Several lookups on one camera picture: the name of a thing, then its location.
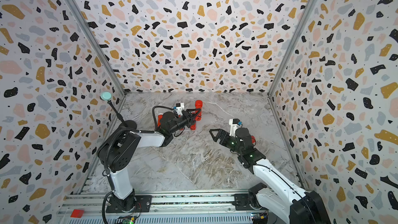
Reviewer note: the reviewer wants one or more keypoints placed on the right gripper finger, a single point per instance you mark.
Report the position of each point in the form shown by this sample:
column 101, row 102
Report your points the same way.
column 218, row 138
column 218, row 132

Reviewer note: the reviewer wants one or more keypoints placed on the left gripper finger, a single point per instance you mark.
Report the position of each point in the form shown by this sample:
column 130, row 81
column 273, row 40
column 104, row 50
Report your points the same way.
column 192, row 120
column 192, row 112

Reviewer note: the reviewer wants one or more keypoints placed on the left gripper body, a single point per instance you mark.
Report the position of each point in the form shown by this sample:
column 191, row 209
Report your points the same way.
column 183, row 123

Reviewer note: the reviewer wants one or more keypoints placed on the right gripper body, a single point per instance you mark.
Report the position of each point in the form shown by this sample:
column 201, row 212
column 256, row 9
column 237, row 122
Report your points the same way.
column 233, row 143

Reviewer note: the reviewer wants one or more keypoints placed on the red flashlight white rim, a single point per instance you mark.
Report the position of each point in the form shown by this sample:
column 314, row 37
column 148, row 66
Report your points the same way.
column 160, row 116

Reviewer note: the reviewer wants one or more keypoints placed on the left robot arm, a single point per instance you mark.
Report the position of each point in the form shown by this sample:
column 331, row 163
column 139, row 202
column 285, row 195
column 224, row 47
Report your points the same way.
column 116, row 153

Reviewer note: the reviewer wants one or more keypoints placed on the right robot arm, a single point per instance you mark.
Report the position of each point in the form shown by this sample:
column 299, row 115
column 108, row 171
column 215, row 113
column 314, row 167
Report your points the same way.
column 291, row 203

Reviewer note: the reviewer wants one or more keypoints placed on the microphone stand green head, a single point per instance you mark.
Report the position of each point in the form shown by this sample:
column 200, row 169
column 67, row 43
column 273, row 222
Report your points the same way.
column 107, row 96

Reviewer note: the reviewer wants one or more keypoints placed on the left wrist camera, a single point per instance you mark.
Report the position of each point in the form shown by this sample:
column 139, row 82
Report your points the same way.
column 179, row 108

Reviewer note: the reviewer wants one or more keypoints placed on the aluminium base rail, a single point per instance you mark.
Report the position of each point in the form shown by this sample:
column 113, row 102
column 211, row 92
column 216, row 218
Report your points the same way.
column 186, row 207

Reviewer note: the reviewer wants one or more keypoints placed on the red block on rail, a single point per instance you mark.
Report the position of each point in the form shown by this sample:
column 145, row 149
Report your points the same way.
column 77, row 213

